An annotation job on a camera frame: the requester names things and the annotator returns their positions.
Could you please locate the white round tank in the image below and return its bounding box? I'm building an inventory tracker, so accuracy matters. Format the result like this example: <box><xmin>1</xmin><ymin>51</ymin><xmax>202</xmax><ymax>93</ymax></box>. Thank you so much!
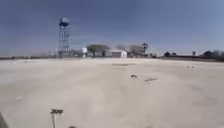
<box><xmin>81</xmin><ymin>47</ymin><xmax>89</xmax><ymax>58</ymax></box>

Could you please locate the white low building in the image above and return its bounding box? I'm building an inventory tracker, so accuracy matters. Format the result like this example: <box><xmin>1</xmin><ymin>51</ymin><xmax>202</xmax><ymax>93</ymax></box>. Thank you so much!
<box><xmin>105</xmin><ymin>49</ymin><xmax>129</xmax><ymax>59</ymax></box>

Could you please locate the row of distant trees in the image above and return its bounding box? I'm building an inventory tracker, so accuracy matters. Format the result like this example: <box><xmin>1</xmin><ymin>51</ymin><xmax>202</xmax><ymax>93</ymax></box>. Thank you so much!
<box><xmin>163</xmin><ymin>49</ymin><xmax>224</xmax><ymax>61</ymax></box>

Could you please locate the bare tree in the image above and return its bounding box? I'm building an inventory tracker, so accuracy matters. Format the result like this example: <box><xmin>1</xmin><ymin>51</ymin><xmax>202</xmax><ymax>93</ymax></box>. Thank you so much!
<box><xmin>128</xmin><ymin>42</ymin><xmax>150</xmax><ymax>59</ymax></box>

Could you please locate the water tower on lattice frame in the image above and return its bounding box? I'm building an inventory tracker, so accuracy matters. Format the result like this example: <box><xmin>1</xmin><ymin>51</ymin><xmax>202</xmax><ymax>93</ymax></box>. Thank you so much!
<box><xmin>57</xmin><ymin>16</ymin><xmax>71</xmax><ymax>58</ymax></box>

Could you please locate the robot's own part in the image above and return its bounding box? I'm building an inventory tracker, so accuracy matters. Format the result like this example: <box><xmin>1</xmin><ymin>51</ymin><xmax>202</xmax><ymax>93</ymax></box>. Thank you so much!
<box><xmin>49</xmin><ymin>108</ymin><xmax>65</xmax><ymax>128</ymax></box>

